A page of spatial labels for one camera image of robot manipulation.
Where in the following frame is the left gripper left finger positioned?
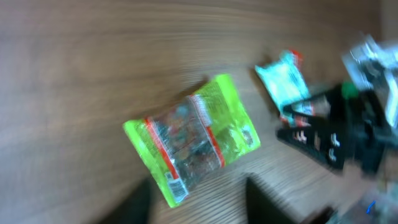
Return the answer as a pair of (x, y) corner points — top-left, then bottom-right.
(96, 178), (152, 224)

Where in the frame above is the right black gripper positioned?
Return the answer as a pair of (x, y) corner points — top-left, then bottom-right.
(276, 85), (397, 175)

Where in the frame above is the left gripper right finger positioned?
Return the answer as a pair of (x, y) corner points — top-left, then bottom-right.
(245, 177), (295, 224)

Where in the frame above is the red white tissue pack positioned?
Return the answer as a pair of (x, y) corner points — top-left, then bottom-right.
(279, 103), (314, 127)

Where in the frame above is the green lid jar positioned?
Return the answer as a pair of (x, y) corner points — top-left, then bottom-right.
(341, 82), (359, 100)

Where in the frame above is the teal snack packet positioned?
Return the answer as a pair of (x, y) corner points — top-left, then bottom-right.
(254, 50), (310, 114)

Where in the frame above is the red coffee stick sachet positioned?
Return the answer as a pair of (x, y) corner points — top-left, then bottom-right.
(290, 49), (303, 69)

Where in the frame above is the green candy bag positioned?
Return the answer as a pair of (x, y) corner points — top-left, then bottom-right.
(123, 73), (261, 208)

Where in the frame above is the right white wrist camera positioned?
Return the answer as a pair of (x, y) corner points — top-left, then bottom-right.
(342, 35), (397, 129)

